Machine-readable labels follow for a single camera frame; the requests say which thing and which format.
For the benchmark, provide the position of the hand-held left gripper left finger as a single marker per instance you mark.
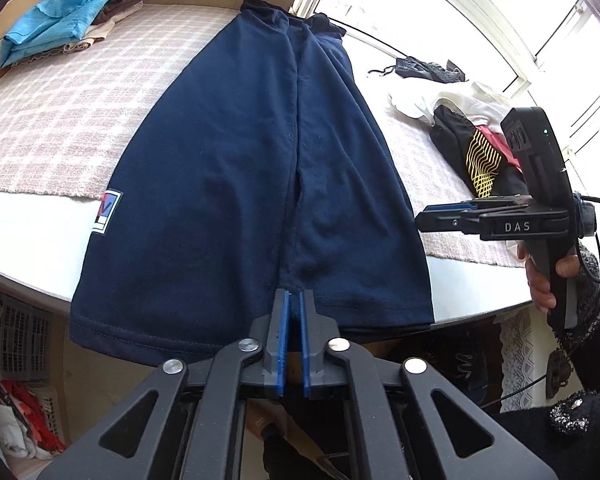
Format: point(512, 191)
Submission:
point(282, 340)

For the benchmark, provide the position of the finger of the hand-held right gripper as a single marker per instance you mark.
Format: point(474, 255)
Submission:
point(505, 203)
point(445, 219)

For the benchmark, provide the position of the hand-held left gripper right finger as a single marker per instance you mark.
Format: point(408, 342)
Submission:
point(306, 340)

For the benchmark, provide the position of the navy blue shorts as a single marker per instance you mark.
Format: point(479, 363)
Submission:
point(240, 185)

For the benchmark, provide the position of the person's right forearm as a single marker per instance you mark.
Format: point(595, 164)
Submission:
point(580, 435)

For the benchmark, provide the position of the person's right hand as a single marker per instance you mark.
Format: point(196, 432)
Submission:
point(537, 285)

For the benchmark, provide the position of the red cloth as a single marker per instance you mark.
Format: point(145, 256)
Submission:
point(500, 145)

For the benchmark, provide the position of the black garment with yellow print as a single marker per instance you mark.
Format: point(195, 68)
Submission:
point(485, 160)

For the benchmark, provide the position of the white garment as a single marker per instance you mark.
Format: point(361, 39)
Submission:
point(430, 97)

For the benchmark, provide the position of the white lace cloth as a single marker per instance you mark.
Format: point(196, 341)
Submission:
point(522, 355)

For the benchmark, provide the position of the grey plastic laundry basket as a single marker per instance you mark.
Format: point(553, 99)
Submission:
point(20, 420)

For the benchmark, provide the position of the beige folded garment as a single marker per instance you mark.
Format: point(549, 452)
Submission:
point(95, 35)

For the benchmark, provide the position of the brown folded garment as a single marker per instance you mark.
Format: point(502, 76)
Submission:
point(125, 5)

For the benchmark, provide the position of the white window frame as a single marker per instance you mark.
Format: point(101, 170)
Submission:
point(480, 20)

